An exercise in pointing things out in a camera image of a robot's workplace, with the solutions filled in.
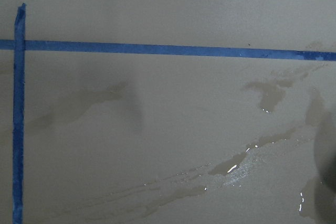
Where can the mint green bowl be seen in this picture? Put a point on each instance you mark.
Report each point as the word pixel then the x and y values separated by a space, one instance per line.
pixel 324 157

